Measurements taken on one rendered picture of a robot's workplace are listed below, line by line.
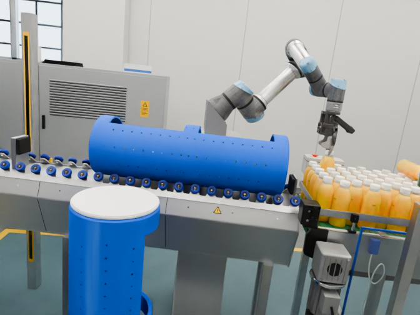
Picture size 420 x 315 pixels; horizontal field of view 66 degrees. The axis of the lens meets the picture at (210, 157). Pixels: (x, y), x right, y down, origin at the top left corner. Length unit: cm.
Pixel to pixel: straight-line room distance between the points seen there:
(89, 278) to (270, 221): 79
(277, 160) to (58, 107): 220
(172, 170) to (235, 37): 302
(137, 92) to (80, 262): 208
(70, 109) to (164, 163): 180
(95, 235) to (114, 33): 321
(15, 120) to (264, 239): 246
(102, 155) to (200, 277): 100
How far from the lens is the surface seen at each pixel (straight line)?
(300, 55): 180
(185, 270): 207
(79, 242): 107
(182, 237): 159
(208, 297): 218
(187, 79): 420
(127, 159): 147
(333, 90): 166
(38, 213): 178
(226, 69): 422
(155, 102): 295
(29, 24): 215
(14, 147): 182
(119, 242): 102
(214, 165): 140
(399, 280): 146
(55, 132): 319
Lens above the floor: 144
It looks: 13 degrees down
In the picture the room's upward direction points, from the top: 6 degrees clockwise
